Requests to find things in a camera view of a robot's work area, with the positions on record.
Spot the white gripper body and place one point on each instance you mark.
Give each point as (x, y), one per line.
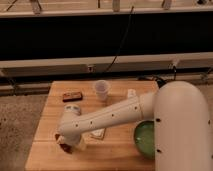
(81, 145)

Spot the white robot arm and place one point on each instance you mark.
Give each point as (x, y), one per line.
(182, 125)

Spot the wooden cutting board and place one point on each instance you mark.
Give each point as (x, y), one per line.
(115, 152)

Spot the brown rectangular block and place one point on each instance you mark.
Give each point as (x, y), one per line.
(72, 96)

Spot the clear plastic cup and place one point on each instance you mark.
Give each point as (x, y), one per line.
(101, 88)

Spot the green bowl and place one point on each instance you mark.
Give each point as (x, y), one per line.
(144, 139)

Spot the white tube bottle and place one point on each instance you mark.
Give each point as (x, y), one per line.
(131, 93)

